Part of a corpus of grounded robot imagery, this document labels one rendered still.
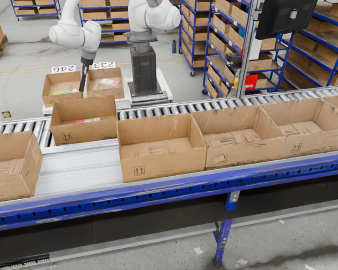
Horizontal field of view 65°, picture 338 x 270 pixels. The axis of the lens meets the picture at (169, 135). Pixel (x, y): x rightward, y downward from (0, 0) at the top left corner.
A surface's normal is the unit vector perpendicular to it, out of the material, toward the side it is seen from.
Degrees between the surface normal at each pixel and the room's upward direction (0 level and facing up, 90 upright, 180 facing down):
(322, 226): 0
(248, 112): 90
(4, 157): 89
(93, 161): 0
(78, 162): 0
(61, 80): 89
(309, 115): 90
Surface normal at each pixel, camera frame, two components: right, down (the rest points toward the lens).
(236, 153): 0.20, 0.61
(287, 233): 0.00, -0.79
